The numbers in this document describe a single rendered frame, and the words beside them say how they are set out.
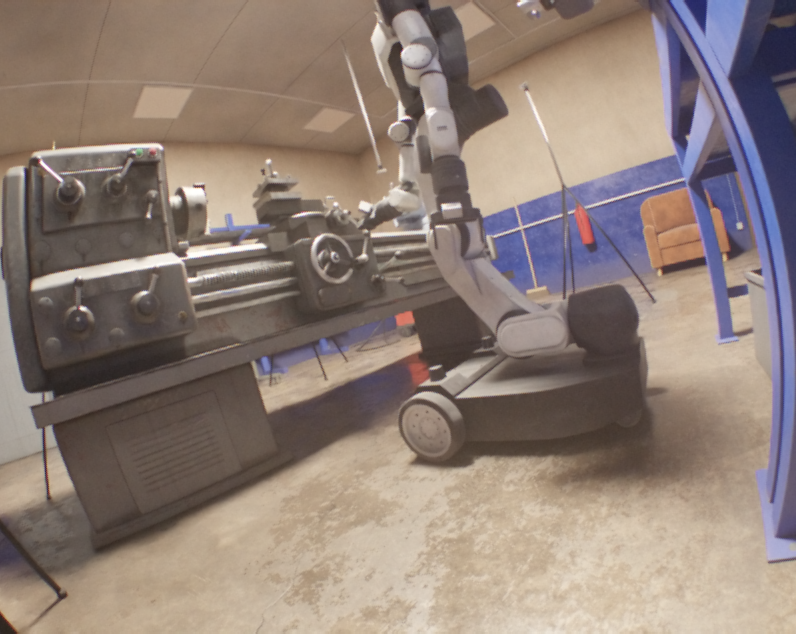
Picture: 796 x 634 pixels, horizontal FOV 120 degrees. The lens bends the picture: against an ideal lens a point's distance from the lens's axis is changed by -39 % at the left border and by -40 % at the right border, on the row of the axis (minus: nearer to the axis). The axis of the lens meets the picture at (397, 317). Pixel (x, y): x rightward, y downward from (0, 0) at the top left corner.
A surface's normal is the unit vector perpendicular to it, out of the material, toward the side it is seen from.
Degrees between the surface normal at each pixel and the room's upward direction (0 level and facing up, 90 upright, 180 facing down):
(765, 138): 90
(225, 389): 90
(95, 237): 90
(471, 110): 113
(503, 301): 90
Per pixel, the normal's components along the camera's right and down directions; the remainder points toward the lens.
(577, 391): -0.32, 0.13
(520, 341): -0.61, 0.20
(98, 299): 0.72, -0.17
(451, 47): -0.12, 0.04
